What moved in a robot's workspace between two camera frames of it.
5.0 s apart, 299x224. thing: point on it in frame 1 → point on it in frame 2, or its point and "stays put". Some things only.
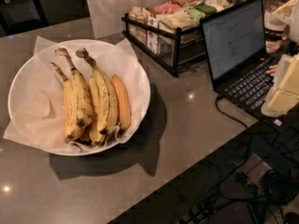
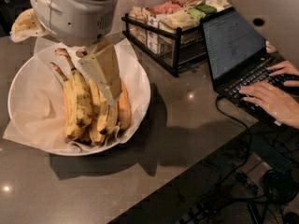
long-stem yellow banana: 74,130 stays put
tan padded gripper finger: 285,93 → 26,26
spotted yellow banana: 81,94 stays put
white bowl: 35,94 stays put
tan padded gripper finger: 285,15 → 102,68
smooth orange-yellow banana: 124,117 stays put
